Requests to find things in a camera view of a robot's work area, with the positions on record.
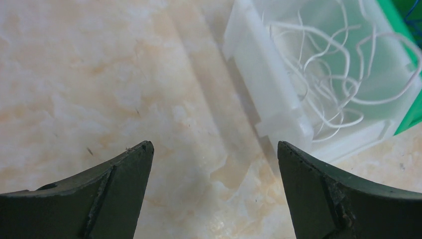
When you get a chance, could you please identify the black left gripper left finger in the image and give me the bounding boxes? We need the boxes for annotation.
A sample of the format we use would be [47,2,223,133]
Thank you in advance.
[0,141,154,239]

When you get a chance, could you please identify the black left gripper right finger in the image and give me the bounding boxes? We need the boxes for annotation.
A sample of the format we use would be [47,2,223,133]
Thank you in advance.
[277,141,422,239]

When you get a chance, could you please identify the blue thin cable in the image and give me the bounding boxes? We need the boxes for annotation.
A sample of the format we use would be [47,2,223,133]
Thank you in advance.
[404,0,422,40]

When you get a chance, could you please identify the white plastic bin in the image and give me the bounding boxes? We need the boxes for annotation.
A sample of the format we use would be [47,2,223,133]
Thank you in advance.
[223,0,422,162]

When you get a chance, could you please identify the green plastic bin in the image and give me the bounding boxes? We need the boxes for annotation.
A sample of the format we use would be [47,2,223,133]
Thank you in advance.
[376,0,422,136]

